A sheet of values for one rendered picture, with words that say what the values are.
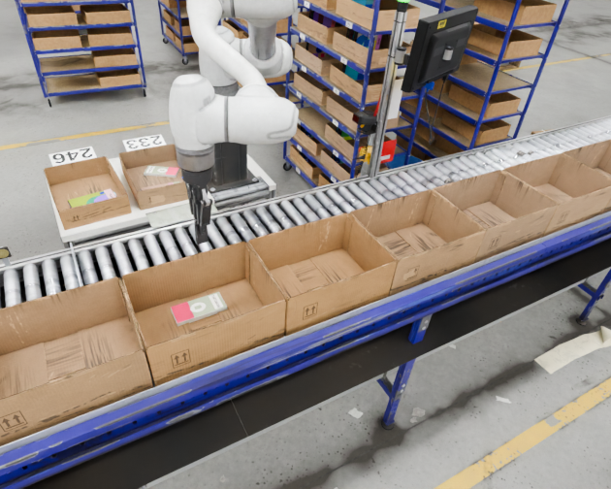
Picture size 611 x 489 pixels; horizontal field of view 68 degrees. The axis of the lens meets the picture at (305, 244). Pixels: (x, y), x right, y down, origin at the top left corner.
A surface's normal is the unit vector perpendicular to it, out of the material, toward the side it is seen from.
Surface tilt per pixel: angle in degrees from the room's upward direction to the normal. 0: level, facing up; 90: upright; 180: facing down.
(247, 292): 0
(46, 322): 89
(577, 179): 89
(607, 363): 0
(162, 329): 1
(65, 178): 89
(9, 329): 89
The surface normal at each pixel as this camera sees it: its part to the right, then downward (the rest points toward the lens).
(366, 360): 0.07, -0.77
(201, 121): 0.21, 0.57
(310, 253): 0.48, 0.57
